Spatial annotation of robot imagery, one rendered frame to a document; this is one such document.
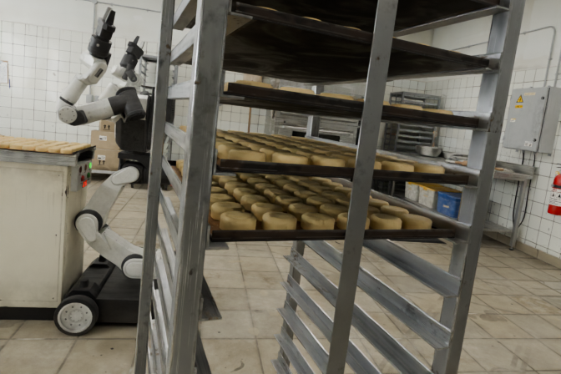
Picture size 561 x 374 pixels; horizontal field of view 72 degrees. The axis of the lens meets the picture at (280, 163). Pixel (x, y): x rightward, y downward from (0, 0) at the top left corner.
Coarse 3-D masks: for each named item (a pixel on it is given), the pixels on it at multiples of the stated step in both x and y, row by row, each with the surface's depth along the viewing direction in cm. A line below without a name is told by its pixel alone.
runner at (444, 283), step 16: (368, 240) 85; (384, 240) 80; (384, 256) 77; (400, 256) 75; (416, 256) 71; (416, 272) 70; (432, 272) 67; (448, 272) 64; (432, 288) 64; (448, 288) 64
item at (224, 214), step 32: (224, 192) 67; (256, 192) 70; (288, 192) 73; (320, 192) 81; (224, 224) 51; (256, 224) 57; (288, 224) 53; (320, 224) 55; (384, 224) 60; (416, 224) 62
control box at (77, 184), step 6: (78, 162) 206; (84, 162) 208; (90, 162) 217; (72, 168) 197; (78, 168) 199; (84, 168) 207; (90, 168) 218; (72, 174) 197; (78, 174) 200; (84, 174) 209; (90, 174) 219; (72, 180) 197; (78, 180) 200; (84, 180) 210; (90, 180) 220; (72, 186) 198; (78, 186) 201; (84, 186) 210
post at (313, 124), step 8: (312, 88) 116; (320, 88) 115; (312, 120) 115; (320, 120) 116; (312, 128) 116; (296, 240) 120; (296, 248) 120; (304, 248) 121; (296, 272) 121; (296, 280) 122; (288, 296) 123; (296, 304) 123; (288, 328) 123; (280, 352) 126; (288, 360) 125
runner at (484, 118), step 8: (456, 112) 65; (464, 112) 63; (472, 112) 62; (480, 112) 60; (488, 112) 59; (384, 120) 78; (480, 120) 60; (488, 120) 59; (456, 128) 61; (464, 128) 60; (472, 128) 59; (480, 128) 60; (488, 128) 59
